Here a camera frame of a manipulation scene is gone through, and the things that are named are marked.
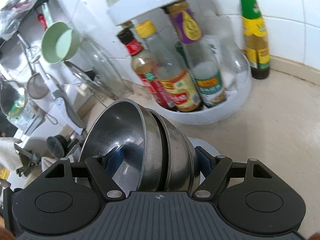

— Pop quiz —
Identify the glass pot lid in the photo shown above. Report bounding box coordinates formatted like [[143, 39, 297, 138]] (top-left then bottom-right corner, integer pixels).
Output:
[[63, 38, 131, 100]]

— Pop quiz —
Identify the small steel bowl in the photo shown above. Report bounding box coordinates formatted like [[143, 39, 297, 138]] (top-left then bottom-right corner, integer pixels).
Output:
[[80, 99, 163, 194]]

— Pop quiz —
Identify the white handled ladle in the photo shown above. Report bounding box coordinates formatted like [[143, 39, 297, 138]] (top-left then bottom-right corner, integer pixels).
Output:
[[35, 60, 86, 135]]

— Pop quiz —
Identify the green yellow oil bottle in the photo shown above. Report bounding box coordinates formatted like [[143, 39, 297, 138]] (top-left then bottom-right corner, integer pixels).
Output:
[[240, 0, 270, 80]]

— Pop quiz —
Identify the wire lid rack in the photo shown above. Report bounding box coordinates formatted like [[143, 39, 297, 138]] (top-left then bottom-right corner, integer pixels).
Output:
[[83, 75, 133, 104]]

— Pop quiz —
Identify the white two-tier turntable rack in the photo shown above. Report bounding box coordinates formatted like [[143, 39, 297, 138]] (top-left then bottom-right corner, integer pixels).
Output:
[[106, 0, 252, 125]]

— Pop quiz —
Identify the large steel bowl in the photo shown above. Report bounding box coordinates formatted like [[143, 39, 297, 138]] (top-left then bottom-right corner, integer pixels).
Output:
[[148, 108, 191, 192]]

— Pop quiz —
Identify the yellow label vinegar bottle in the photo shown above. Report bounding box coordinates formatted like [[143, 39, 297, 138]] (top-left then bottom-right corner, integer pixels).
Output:
[[135, 20, 203, 112]]

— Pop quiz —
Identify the mesh strainer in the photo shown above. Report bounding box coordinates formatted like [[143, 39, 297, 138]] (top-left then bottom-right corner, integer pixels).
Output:
[[17, 33, 49, 100]]

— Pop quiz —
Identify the purple neck fish sauce bottle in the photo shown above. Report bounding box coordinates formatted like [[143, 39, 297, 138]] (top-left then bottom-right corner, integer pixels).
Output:
[[163, 0, 226, 108]]

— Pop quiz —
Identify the green plastic basin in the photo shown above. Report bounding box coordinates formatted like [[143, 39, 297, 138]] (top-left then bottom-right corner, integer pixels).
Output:
[[41, 21, 80, 64]]

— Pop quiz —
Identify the red label soy sauce bottle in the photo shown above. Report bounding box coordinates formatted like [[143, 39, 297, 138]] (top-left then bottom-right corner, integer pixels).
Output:
[[117, 28, 177, 111]]

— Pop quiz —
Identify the small floral rimmed plate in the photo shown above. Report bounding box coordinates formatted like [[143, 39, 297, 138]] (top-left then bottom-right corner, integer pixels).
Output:
[[188, 137, 220, 181]]

